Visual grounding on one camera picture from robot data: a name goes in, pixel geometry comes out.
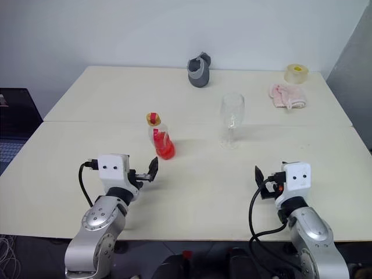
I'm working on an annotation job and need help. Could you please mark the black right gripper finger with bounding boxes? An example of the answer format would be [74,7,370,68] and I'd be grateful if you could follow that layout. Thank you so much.
[254,165,266,187]

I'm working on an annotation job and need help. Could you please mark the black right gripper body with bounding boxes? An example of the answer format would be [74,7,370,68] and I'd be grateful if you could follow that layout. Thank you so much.
[260,171,287,201]

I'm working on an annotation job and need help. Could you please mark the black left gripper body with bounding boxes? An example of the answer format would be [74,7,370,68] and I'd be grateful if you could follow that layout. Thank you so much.
[127,169,153,188]

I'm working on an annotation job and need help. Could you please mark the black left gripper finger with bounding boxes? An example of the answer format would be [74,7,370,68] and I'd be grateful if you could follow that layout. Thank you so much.
[147,156,160,183]

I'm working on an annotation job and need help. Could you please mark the plastic bottle with red liquid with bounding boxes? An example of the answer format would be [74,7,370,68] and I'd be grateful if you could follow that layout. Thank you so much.
[145,112,177,162]

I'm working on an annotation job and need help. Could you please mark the clear wine glass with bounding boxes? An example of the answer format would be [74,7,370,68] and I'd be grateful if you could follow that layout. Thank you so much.
[219,92,245,150]

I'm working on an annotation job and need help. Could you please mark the pink cloth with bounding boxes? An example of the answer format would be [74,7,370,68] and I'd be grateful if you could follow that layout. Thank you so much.
[267,83,308,110]

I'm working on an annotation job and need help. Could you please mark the dark rounded shape red part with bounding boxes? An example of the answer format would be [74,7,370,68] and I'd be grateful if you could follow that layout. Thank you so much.
[151,250,201,279]

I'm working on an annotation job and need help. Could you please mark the grey visor cap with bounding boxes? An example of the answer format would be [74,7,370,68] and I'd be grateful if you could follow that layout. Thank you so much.
[187,51,212,88]

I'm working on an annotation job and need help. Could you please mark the yellowish tape roll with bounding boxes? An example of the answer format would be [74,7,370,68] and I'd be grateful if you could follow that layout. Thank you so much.
[284,63,310,85]

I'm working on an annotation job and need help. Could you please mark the black laptop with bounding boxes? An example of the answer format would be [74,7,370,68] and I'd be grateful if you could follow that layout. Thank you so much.
[0,88,44,176]

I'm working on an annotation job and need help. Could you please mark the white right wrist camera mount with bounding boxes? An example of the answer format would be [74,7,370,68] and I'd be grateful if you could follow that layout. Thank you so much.
[280,161,312,205]

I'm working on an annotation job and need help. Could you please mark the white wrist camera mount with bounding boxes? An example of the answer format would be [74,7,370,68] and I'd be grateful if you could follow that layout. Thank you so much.
[97,153,144,199]
[280,161,312,205]

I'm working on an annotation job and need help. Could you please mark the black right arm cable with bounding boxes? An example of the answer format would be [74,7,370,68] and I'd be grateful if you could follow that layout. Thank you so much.
[248,174,294,279]

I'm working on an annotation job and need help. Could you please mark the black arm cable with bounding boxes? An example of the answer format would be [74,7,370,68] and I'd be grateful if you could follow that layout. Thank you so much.
[78,160,101,208]
[248,174,294,279]

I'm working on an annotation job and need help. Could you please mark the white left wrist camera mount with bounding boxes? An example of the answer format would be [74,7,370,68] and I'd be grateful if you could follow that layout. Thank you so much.
[97,153,144,199]

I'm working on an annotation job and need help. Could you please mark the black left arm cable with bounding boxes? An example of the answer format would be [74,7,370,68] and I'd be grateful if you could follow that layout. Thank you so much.
[78,160,101,208]

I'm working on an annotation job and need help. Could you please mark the white thin cables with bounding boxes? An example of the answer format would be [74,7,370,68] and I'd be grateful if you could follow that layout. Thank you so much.
[0,234,23,279]

